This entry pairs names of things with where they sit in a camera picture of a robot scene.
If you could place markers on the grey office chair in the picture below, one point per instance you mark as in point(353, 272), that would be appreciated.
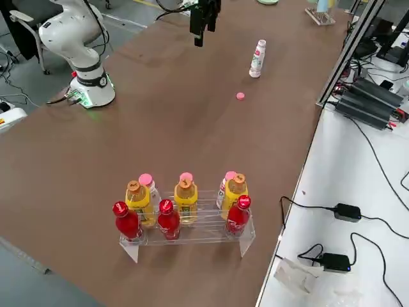
point(19, 41)

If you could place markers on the black finned power supply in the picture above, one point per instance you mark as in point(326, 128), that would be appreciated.
point(377, 91)
point(364, 110)

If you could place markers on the pink bottle cap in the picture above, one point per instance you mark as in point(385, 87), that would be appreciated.
point(240, 96)

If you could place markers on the black monitor stand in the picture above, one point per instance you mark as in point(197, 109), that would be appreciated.
point(394, 54)

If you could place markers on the black power adapter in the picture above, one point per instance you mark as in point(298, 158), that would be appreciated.
point(347, 211)
point(335, 261)

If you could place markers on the yellow cup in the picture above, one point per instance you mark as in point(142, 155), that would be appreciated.
point(332, 2)

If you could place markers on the aluminium frame post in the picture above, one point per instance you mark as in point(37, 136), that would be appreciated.
point(350, 54)

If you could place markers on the clear acrylic stepped shelf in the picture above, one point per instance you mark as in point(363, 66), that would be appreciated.
point(198, 236)

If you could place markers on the clear plastic bag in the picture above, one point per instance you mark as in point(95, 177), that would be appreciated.
point(295, 273)

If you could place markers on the red drink bottle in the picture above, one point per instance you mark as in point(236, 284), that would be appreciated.
point(128, 224)
point(168, 224)
point(238, 219)

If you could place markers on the white drink bottle pink label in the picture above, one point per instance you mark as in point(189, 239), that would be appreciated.
point(188, 176)
point(145, 179)
point(227, 176)
point(257, 60)

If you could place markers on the black smartphone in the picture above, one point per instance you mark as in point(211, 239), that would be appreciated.
point(386, 84)

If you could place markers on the light green plate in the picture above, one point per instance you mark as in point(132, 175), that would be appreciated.
point(267, 1)

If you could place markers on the light blue cup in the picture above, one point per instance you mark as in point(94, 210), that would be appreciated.
point(322, 4)

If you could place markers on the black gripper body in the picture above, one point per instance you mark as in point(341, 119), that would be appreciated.
point(209, 2)

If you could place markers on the white box device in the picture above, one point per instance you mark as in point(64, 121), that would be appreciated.
point(11, 118)

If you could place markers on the yellow drink bottle orange cap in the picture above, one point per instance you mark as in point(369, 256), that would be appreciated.
point(236, 192)
point(186, 199)
point(138, 199)

